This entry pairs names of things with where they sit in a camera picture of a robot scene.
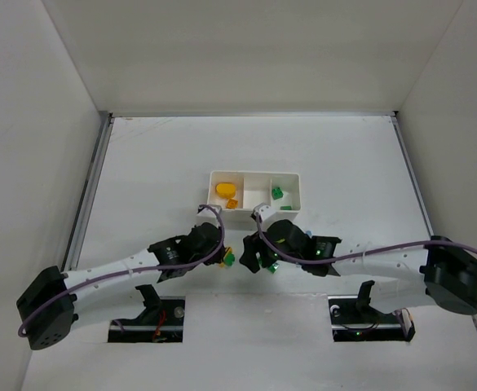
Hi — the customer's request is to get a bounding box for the green flat lego plate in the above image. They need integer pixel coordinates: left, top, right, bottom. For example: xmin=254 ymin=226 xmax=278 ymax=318
xmin=267 ymin=262 xmax=279 ymax=274

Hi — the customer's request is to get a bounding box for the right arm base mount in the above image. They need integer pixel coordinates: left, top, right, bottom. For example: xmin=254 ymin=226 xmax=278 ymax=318
xmin=328 ymin=280 xmax=416 ymax=343

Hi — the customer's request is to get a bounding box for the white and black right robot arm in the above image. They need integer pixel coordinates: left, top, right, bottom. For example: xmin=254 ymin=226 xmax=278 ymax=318
xmin=239 ymin=220 xmax=477 ymax=315

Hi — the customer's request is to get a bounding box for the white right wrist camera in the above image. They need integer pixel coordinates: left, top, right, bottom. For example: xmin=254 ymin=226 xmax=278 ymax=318
xmin=252 ymin=203 xmax=276 ymax=226

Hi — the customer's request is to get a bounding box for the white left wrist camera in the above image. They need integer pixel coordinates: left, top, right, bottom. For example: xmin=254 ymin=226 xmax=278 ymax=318
xmin=197 ymin=204 xmax=222 ymax=224

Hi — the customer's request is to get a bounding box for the yellow oval butterfly lego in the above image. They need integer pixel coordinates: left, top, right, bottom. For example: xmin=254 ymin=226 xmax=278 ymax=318
xmin=215 ymin=182 xmax=236 ymax=199

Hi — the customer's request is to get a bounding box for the white three-compartment container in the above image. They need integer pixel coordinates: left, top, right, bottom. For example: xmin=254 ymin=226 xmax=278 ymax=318
xmin=207 ymin=171 xmax=302 ymax=223

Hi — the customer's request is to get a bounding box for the yellow face lego cube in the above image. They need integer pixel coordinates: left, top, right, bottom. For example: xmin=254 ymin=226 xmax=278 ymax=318
xmin=226 ymin=199 xmax=239 ymax=209

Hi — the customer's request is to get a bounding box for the green lego plate piece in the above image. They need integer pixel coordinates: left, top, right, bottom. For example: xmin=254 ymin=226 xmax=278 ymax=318
xmin=223 ymin=253 xmax=235 ymax=267

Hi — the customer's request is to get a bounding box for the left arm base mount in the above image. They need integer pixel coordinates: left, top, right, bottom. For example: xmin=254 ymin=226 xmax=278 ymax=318
xmin=108 ymin=285 xmax=186 ymax=344

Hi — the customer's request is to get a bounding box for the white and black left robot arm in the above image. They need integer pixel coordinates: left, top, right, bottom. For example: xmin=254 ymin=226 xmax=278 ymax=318
xmin=16 ymin=222 xmax=235 ymax=351

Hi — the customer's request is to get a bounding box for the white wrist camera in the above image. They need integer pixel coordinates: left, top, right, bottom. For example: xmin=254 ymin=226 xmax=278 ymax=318
xmin=252 ymin=203 xmax=276 ymax=226
xmin=197 ymin=204 xmax=222 ymax=224

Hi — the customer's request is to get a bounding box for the yellow striped lego brick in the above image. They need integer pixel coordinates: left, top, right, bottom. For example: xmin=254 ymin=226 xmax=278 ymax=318
xmin=219 ymin=247 xmax=235 ymax=268

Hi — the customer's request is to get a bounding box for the green square lego brick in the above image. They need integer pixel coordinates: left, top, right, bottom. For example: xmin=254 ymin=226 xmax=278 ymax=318
xmin=271 ymin=187 xmax=284 ymax=200

